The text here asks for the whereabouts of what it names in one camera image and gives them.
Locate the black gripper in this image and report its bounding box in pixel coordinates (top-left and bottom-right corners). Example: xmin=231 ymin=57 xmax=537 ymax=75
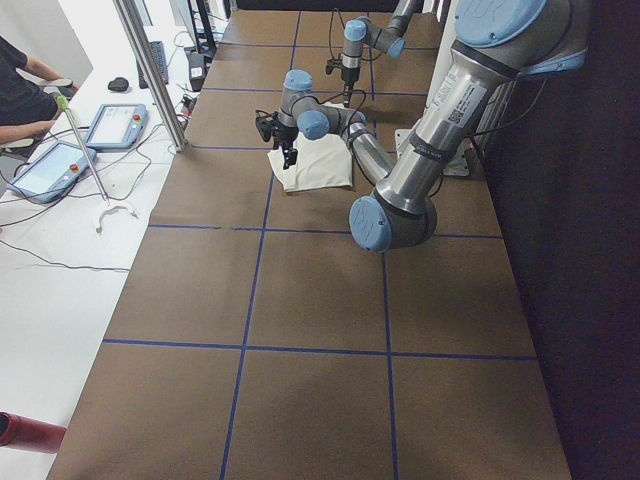
xmin=325 ymin=57 xmax=361 ymax=108
xmin=255 ymin=110 xmax=298 ymax=170

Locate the cream long-sleeve printed shirt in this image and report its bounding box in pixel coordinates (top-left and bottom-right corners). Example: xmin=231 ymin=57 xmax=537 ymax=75
xmin=267 ymin=134 xmax=353 ymax=193

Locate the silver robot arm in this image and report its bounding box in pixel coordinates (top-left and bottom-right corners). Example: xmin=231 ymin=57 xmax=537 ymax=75
xmin=256 ymin=0 xmax=592 ymax=252
xmin=325 ymin=0 xmax=418 ymax=108

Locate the black box with label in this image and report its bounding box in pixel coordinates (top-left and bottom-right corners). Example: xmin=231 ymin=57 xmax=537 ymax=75
xmin=187 ymin=52 xmax=207 ymax=92

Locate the black computer keyboard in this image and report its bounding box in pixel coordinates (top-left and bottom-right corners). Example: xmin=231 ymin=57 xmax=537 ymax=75
xmin=136 ymin=40 xmax=169 ymax=89

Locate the far blue teach pendant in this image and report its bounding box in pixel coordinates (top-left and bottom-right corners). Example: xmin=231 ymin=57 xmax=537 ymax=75
xmin=85 ymin=103 xmax=148 ymax=151

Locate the blue teach pendant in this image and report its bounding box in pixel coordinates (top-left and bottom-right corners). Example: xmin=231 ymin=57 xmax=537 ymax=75
xmin=85 ymin=103 xmax=148 ymax=151
xmin=7 ymin=141 xmax=89 ymax=204

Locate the black computer mouse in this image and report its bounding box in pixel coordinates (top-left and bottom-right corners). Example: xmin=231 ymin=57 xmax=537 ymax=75
xmin=107 ymin=77 xmax=129 ymax=93

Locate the metal rod with white hook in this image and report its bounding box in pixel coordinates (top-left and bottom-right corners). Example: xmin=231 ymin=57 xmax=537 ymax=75
xmin=56 ymin=95 xmax=137 ymax=234

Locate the near blue teach pendant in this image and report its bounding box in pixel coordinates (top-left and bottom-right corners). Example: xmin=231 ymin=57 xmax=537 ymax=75
xmin=7 ymin=141 xmax=89 ymax=204

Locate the person in black shirt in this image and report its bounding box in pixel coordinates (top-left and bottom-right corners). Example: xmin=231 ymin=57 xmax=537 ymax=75
xmin=1 ymin=37 xmax=78 ymax=144

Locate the red cylinder bottle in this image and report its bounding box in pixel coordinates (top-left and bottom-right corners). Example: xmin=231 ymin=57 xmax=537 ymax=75
xmin=1 ymin=412 xmax=67 ymax=454

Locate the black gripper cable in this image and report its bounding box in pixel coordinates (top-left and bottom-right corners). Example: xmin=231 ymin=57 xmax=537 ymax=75
xmin=327 ymin=7 xmax=346 ymax=64
xmin=299 ymin=89 xmax=369 ymax=136

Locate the aluminium frame post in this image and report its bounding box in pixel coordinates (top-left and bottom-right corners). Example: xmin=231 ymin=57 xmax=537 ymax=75
xmin=113 ymin=0 xmax=187 ymax=152

